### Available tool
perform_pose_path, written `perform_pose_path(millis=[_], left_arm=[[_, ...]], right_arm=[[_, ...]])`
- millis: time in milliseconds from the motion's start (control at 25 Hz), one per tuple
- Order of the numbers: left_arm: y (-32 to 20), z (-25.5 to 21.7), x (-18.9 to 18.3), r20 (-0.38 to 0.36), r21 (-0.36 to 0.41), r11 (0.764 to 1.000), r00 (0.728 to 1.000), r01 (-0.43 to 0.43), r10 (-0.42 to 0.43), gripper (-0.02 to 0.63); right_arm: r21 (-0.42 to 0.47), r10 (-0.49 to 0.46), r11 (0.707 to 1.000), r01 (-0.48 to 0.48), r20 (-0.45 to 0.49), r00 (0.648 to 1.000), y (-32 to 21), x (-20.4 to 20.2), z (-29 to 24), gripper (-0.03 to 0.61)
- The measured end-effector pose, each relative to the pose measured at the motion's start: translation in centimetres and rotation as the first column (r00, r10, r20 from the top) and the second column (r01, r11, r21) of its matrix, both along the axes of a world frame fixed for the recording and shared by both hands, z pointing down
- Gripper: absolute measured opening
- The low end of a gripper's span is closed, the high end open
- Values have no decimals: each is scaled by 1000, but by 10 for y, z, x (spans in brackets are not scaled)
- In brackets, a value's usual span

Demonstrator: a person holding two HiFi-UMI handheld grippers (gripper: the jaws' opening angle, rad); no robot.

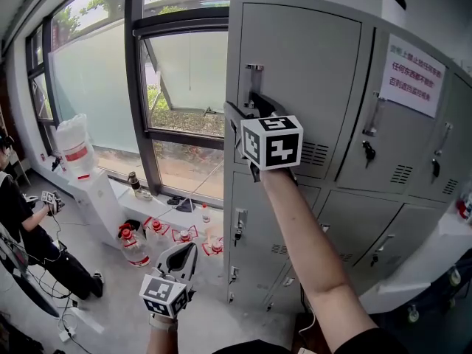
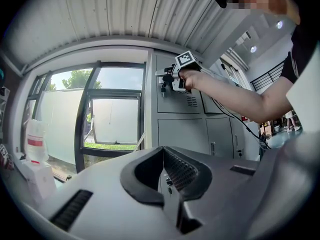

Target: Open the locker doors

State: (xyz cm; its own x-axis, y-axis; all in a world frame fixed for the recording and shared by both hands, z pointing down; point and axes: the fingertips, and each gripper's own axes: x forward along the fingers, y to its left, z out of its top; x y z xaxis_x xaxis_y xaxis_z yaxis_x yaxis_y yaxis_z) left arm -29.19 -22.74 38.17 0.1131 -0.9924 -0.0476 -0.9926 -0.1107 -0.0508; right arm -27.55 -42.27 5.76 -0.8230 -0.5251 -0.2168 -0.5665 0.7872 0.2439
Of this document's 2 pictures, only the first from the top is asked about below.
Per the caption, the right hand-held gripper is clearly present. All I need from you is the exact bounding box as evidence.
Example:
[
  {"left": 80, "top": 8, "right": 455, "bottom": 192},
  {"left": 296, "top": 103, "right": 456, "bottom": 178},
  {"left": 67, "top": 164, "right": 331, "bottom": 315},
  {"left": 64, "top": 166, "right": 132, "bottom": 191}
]
[{"left": 223, "top": 91, "right": 305, "bottom": 184}]

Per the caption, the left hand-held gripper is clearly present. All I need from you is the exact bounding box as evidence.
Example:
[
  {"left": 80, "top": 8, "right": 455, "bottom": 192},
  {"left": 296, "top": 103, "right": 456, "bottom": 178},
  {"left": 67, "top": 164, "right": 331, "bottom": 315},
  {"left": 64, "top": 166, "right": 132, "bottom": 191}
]
[{"left": 139, "top": 241, "right": 199, "bottom": 319}]

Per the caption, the locker door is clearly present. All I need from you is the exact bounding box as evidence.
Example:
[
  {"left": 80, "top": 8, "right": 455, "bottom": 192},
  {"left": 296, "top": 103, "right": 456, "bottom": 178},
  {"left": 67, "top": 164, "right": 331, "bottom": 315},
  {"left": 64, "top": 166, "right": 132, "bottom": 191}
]
[{"left": 235, "top": 1, "right": 364, "bottom": 181}]

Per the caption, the grey metal locker cabinet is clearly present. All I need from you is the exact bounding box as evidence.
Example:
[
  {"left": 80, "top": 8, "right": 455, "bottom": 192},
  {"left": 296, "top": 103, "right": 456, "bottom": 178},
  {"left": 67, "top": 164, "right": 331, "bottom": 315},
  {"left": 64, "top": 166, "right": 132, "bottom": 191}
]
[{"left": 222, "top": 0, "right": 472, "bottom": 313}]

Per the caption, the person's left forearm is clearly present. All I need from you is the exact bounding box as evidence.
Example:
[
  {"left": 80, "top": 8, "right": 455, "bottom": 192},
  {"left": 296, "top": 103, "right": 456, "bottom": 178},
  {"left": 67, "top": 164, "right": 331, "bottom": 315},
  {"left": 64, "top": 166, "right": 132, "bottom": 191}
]
[{"left": 146, "top": 313, "right": 180, "bottom": 354}]

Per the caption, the person's right forearm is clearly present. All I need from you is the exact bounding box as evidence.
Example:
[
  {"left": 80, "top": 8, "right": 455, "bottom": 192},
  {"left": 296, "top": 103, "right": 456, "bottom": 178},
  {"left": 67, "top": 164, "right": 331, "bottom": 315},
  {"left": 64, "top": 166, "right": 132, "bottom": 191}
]
[{"left": 259, "top": 167, "right": 378, "bottom": 347}]

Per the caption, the white cart with wheels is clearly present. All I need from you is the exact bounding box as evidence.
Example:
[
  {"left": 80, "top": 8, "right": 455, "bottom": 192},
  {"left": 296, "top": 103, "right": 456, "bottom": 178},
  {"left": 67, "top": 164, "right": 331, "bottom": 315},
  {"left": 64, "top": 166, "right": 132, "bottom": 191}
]
[{"left": 359, "top": 212, "right": 472, "bottom": 315}]

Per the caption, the clear jug with red cap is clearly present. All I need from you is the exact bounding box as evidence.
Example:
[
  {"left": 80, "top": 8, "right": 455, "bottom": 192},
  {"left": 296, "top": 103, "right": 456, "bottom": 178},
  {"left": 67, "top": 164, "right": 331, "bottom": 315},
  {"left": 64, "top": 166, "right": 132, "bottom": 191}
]
[
  {"left": 170, "top": 225, "right": 199, "bottom": 246},
  {"left": 142, "top": 215, "right": 171, "bottom": 247},
  {"left": 201, "top": 234, "right": 225, "bottom": 257}
]

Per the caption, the clear jug with red label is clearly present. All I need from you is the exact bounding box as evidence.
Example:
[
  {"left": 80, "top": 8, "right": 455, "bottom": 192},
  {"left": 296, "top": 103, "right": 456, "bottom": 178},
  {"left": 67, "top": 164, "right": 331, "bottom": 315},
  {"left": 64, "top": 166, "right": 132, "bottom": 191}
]
[{"left": 117, "top": 222, "right": 153, "bottom": 269}]

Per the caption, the black framed window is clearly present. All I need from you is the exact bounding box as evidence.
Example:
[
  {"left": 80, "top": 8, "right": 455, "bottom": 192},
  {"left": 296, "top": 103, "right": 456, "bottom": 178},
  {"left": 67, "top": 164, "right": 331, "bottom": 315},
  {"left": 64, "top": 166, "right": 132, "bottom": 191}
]
[{"left": 24, "top": 0, "right": 232, "bottom": 203}]

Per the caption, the black flask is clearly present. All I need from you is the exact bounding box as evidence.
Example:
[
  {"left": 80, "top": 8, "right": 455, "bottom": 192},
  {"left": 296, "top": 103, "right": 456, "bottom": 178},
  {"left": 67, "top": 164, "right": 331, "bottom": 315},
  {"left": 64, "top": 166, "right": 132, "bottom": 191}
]
[{"left": 127, "top": 170, "right": 143, "bottom": 193}]

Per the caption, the white water dispenser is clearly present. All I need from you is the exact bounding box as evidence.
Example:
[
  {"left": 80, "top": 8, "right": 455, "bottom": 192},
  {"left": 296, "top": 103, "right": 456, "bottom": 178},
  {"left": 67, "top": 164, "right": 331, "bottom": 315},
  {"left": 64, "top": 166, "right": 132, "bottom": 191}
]
[{"left": 67, "top": 167, "right": 128, "bottom": 250}]

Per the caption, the white power strip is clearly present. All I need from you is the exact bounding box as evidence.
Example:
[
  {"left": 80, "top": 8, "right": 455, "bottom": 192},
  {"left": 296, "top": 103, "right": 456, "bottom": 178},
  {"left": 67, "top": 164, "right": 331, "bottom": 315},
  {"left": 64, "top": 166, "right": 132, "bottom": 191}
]
[{"left": 58, "top": 326, "right": 77, "bottom": 344}]

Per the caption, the person's black shirt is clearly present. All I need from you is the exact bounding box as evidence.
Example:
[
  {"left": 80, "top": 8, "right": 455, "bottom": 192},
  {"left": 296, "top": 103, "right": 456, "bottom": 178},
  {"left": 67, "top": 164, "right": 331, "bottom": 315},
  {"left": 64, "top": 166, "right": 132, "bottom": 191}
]
[{"left": 212, "top": 326, "right": 411, "bottom": 354}]

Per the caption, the large clear water bottle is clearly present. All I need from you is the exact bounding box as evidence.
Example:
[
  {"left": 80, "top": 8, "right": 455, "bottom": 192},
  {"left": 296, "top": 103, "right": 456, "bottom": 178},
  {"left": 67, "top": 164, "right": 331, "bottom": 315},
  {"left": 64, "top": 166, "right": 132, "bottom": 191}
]
[{"left": 55, "top": 113, "right": 100, "bottom": 181}]

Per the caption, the white paper sign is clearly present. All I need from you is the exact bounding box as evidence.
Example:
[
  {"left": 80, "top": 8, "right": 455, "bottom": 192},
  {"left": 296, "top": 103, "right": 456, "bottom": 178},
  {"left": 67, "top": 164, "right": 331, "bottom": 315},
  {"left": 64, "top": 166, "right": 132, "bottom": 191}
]
[{"left": 379, "top": 33, "right": 447, "bottom": 119}]

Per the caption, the grey wheeled cart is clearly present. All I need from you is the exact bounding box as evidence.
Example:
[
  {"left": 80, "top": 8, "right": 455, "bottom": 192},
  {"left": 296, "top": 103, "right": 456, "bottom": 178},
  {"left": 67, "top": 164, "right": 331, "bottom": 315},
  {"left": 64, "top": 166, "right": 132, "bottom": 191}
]
[{"left": 404, "top": 251, "right": 472, "bottom": 325}]

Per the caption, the black cable bundle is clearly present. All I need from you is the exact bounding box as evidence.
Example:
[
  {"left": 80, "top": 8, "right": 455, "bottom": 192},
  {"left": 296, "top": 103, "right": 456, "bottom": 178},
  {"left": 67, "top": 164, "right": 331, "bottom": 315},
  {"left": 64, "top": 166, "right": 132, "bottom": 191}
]
[{"left": 167, "top": 195, "right": 197, "bottom": 214}]

